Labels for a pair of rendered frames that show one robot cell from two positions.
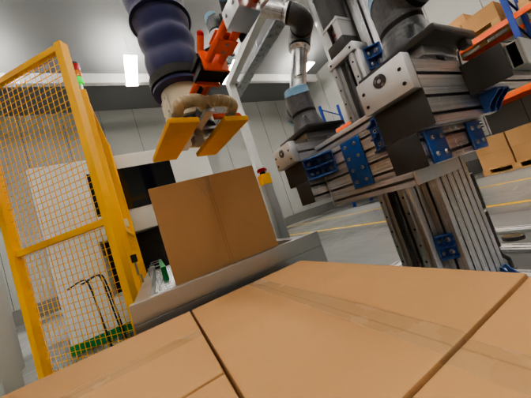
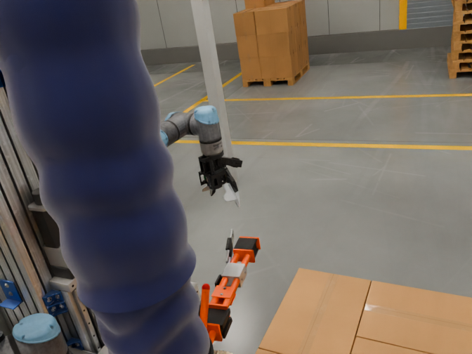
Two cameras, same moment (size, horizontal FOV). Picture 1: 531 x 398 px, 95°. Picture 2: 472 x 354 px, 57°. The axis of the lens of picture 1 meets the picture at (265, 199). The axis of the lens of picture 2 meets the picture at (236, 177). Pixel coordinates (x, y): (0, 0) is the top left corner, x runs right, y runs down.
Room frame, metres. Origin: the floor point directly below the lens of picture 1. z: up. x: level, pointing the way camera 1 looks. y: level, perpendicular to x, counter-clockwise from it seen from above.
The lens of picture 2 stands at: (1.15, 0.91, 2.12)
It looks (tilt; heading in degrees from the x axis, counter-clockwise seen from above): 26 degrees down; 236
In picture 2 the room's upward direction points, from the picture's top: 9 degrees counter-clockwise
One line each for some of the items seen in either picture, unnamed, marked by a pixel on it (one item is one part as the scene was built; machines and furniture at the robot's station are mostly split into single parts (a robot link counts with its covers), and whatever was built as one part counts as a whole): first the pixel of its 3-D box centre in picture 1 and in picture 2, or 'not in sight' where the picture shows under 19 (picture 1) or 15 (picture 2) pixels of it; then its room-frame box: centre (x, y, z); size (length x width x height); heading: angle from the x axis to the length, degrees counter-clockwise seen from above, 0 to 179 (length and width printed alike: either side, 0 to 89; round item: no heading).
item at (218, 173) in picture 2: not in sight; (213, 168); (0.45, -0.26, 1.51); 0.09 x 0.08 x 0.12; 5
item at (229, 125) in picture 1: (218, 134); not in sight; (0.99, 0.10, 1.11); 0.34 x 0.10 x 0.05; 35
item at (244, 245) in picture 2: not in sight; (246, 248); (0.43, -0.16, 1.22); 0.08 x 0.07 x 0.05; 35
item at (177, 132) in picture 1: (171, 138); not in sight; (0.88, 0.26, 1.11); 0.34 x 0.10 x 0.05; 35
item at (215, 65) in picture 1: (209, 69); (211, 321); (0.73, 0.04, 1.22); 0.10 x 0.08 x 0.06; 125
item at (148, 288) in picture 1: (152, 287); not in sight; (1.77, 0.97, 0.50); 2.31 x 0.05 x 0.19; 26
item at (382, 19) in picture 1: (394, 4); not in sight; (0.68, -0.54, 1.20); 0.13 x 0.12 x 0.14; 22
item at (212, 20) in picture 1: (213, 24); not in sight; (1.26, -0.03, 1.82); 0.09 x 0.08 x 0.11; 89
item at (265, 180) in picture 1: (287, 246); not in sight; (1.61, -0.04, 0.50); 0.07 x 0.07 x 1.00; 26
